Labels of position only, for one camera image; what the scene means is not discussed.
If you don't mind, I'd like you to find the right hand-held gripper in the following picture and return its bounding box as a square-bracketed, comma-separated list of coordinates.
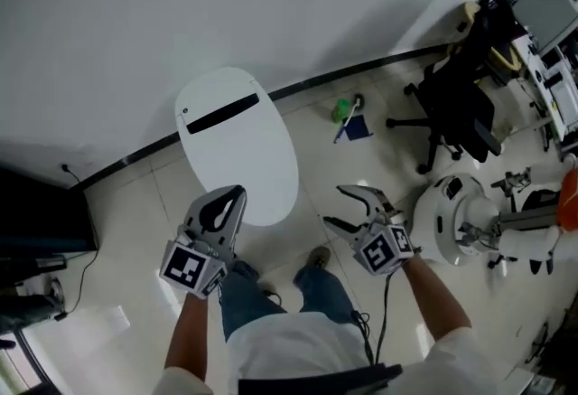
[322, 183, 415, 277]

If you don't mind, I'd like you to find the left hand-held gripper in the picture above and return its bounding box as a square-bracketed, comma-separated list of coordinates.
[158, 183, 248, 298]

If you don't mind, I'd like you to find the white toilet lid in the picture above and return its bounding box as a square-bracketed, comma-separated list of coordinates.
[178, 97, 300, 228]

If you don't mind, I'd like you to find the person's left forearm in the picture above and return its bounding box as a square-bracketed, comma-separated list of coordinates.
[164, 291, 211, 383]

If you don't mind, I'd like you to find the person's right forearm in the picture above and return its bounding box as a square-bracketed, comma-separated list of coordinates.
[401, 255, 473, 358]

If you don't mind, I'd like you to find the white toilet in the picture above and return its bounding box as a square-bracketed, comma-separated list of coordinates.
[174, 66, 300, 228]

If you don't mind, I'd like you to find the person's left leg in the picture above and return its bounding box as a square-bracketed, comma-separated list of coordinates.
[219, 259, 288, 343]

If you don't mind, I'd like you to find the white robot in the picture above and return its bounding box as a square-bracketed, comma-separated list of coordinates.
[413, 155, 578, 277]

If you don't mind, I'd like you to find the black office chair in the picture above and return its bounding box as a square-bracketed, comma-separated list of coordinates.
[386, 62, 505, 175]

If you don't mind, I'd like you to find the white shirt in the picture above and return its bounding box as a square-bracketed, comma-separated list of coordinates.
[157, 311, 534, 395]

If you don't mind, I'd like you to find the black chest device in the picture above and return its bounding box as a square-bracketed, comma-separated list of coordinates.
[238, 363, 403, 395]

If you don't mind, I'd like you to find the black cabinet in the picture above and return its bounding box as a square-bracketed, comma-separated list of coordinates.
[0, 166, 100, 259]

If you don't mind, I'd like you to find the black clothing bundle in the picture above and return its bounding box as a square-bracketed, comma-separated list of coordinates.
[451, 0, 518, 82]

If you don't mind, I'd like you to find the cream yellow chair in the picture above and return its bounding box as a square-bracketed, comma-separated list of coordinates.
[446, 0, 525, 73]

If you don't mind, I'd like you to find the white office desk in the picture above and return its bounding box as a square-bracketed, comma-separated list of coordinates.
[514, 33, 578, 155]

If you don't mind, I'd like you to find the thick black gripper cable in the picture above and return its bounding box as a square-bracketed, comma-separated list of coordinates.
[373, 273, 392, 365]

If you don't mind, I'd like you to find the black wall power cable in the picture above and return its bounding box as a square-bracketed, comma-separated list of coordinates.
[53, 163, 101, 322]

